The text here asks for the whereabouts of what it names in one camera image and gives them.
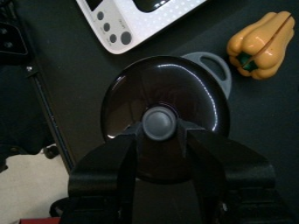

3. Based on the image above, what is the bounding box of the black caster wheel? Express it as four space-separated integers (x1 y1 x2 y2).
40 143 62 160

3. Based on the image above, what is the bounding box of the grey toy pot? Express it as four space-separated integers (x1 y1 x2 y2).
182 52 234 99

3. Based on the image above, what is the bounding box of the dark pot lid grey knob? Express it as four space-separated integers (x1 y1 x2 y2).
99 55 231 186

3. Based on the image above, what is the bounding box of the metal table edge rail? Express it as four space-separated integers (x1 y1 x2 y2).
24 65 76 173

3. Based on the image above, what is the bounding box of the black bracket with screws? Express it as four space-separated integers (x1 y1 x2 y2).
0 17 30 65

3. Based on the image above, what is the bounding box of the yellow toy bell pepper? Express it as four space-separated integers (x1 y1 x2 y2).
226 10 297 81

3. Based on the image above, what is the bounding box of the red object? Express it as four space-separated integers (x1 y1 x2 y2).
18 216 62 224

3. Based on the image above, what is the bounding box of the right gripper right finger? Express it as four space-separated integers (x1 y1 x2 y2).
176 118 276 224

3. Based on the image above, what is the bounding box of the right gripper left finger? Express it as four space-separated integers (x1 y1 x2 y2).
68 123 146 224

